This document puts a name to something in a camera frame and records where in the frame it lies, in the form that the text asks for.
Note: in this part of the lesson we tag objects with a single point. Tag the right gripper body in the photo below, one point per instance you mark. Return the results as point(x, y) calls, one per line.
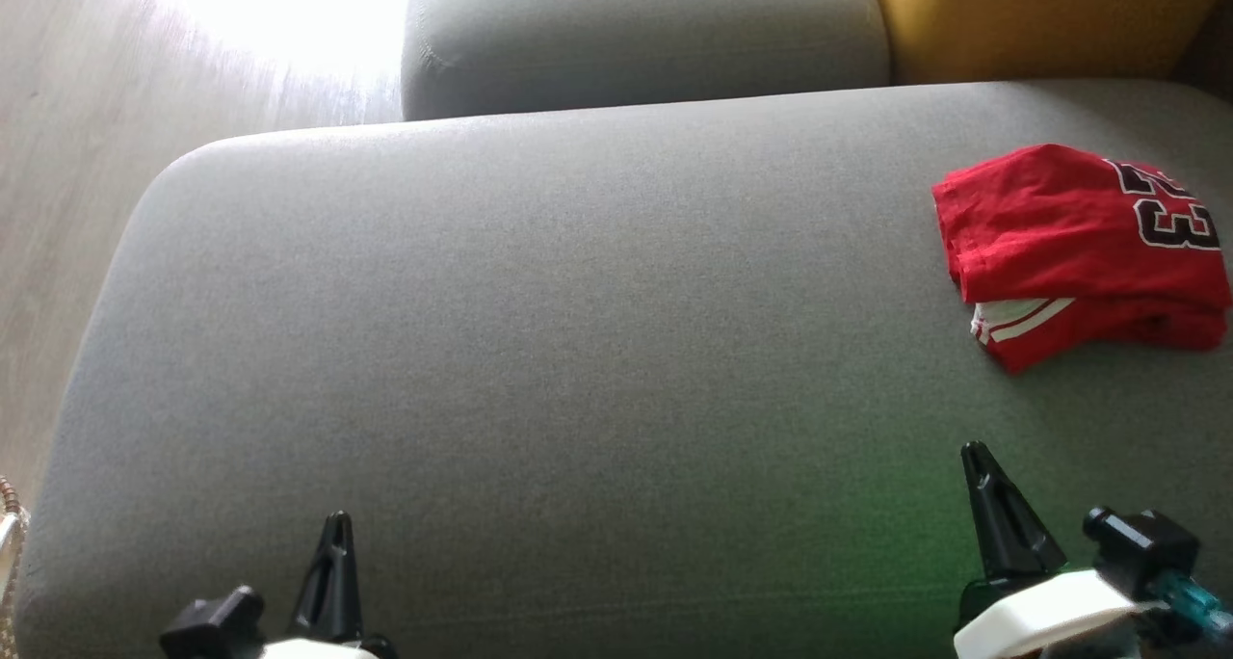
point(1040, 616)

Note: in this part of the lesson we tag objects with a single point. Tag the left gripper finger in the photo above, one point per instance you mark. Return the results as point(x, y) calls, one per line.
point(313, 606)
point(344, 601)

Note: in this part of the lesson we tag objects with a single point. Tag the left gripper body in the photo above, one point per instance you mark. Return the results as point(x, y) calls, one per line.
point(327, 650)

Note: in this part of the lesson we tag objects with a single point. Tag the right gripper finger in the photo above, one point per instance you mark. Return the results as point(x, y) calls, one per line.
point(984, 534)
point(1026, 543)

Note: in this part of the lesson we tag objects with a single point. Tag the red shorts with white stripes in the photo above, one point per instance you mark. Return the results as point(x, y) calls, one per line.
point(1088, 336)

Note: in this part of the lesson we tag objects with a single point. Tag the red jersey with white trim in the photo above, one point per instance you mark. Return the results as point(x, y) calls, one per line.
point(1040, 225)

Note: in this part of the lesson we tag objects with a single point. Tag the large grey sofa seat cushion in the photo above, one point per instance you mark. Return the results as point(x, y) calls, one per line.
point(578, 351)

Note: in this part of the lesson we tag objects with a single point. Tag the yellow sofa back cushion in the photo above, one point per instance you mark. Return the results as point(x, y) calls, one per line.
point(1021, 23)

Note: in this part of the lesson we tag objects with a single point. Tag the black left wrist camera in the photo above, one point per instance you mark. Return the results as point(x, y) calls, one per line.
point(212, 625)

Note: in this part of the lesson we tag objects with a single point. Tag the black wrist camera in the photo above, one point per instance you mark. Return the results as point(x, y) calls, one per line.
point(212, 625)
point(1146, 548)

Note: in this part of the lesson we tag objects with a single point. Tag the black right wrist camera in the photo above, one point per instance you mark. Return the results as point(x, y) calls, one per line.
point(1146, 548)

